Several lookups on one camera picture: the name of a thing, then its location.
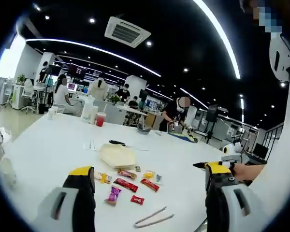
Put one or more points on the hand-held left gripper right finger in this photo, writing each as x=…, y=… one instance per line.
x=217, y=205

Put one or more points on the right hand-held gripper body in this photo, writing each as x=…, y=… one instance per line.
x=228, y=149

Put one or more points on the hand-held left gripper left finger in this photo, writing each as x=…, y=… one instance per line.
x=82, y=205

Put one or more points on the purple food packet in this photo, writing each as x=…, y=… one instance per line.
x=113, y=195

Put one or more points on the yellow white-label food packet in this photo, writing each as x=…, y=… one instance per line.
x=106, y=178

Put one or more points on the clear grey food packet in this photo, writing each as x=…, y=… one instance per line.
x=158, y=179

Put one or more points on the long red food packet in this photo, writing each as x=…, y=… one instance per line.
x=149, y=185
x=125, y=184

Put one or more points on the yellow cake food packet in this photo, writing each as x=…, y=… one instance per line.
x=148, y=174

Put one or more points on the brown purple-label food packet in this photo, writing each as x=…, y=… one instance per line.
x=126, y=174

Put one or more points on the small red food packet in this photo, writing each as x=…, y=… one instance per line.
x=137, y=199

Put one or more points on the pink food tongs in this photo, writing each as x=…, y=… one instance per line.
x=137, y=224

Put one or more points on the beige hexagonal container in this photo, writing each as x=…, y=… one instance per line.
x=116, y=155

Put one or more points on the small brown food packet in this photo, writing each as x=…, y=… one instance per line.
x=137, y=169

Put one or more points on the person's right hand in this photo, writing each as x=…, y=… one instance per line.
x=242, y=172

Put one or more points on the yellow cloth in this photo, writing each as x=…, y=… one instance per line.
x=192, y=139

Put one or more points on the dark blue cloth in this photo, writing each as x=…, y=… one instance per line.
x=176, y=135

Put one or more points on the black screen on tripod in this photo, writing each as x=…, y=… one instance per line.
x=211, y=113

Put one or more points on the person's white shirt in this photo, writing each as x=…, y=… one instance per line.
x=285, y=145

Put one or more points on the white power strip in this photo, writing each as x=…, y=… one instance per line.
x=90, y=144

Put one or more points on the dark grey bowl-like object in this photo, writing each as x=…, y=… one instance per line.
x=143, y=130

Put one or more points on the wooden cabinet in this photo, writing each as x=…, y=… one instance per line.
x=151, y=120

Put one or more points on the black oblong device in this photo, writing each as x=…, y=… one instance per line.
x=117, y=142

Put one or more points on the red drink cup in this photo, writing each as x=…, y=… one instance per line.
x=100, y=120

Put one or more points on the white paper cup stack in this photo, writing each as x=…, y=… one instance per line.
x=94, y=115

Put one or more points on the white plastic bag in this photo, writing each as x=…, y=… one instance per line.
x=87, y=108

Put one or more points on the white desk partition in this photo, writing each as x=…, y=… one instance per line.
x=116, y=112

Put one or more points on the ceiling light strip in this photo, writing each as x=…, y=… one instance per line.
x=229, y=48
x=91, y=47

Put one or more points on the green potted plant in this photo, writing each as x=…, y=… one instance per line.
x=114, y=99
x=21, y=79

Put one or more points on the white worn neck device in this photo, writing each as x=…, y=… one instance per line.
x=273, y=48

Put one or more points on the white office chair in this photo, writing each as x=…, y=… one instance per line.
x=29, y=90

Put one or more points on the white cabinet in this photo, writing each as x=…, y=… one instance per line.
x=17, y=96

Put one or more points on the ceiling air conditioner vent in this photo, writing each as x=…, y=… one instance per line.
x=125, y=31

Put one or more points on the round ceiling spotlights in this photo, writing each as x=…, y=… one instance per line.
x=92, y=20

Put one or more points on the dark wall display screen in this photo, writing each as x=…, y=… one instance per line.
x=76, y=71

